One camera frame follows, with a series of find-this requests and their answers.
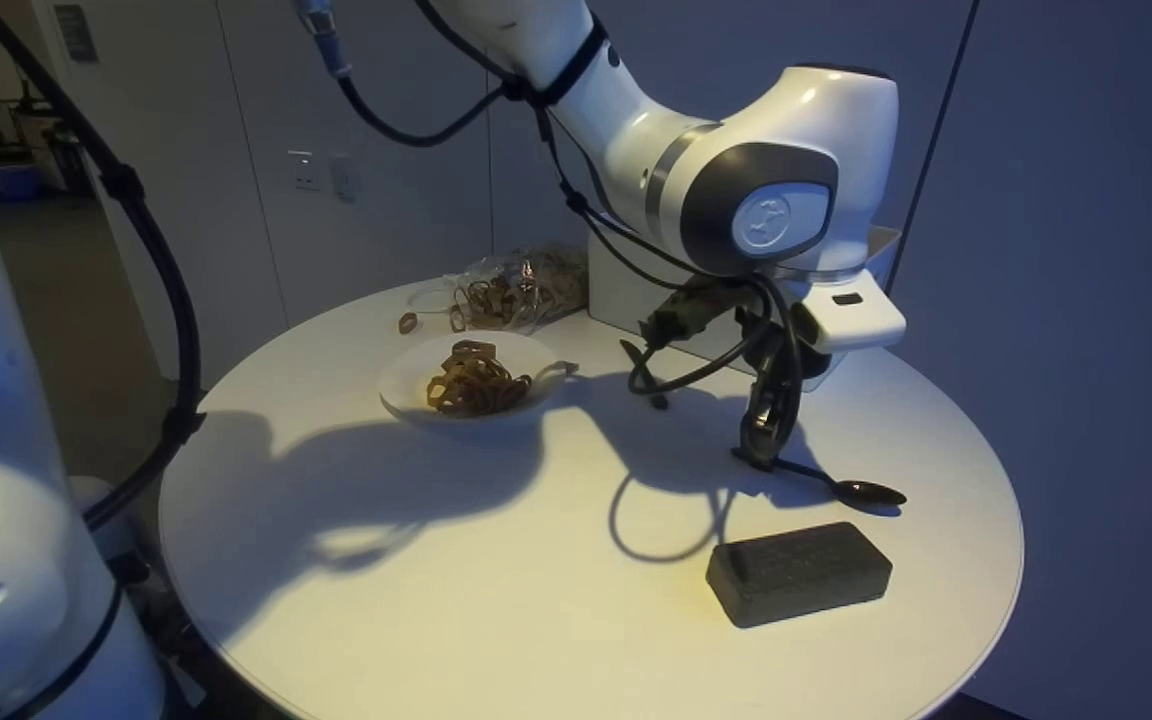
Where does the round white table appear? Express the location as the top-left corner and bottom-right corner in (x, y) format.
(160, 280), (1025, 720)

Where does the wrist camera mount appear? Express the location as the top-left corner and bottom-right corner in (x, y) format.
(640, 280), (730, 348)

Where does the white round plate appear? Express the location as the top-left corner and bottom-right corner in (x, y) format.
(378, 332), (578, 424)

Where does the black rectangular sponge block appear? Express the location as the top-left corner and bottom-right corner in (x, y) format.
(703, 523), (892, 627)

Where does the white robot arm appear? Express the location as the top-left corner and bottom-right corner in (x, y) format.
(421, 0), (909, 466)

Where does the white plastic storage box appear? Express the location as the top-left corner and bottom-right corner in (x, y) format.
(583, 215), (902, 334)

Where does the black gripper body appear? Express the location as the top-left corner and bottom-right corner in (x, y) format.
(742, 302), (830, 450)

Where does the stray rubber band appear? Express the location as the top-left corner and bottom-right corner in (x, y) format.
(395, 312), (421, 334)

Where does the black cable hose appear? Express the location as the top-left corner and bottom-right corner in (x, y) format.
(0, 0), (208, 534)

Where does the pile of rubber bands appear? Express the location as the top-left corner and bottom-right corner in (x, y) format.
(425, 339), (531, 415)

